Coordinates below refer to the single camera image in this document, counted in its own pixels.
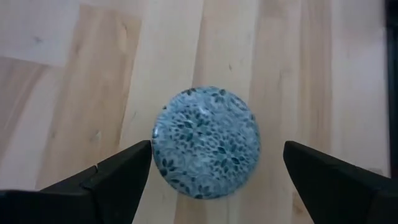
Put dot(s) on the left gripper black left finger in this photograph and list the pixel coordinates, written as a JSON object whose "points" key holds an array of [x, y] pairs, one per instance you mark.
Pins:
{"points": [[118, 180]]}

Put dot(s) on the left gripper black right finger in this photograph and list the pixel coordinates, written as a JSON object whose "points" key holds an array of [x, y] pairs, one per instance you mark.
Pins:
{"points": [[335, 186]]}

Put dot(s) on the blue patterned candle tin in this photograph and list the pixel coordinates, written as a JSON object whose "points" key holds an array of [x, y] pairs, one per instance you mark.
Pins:
{"points": [[205, 143]]}

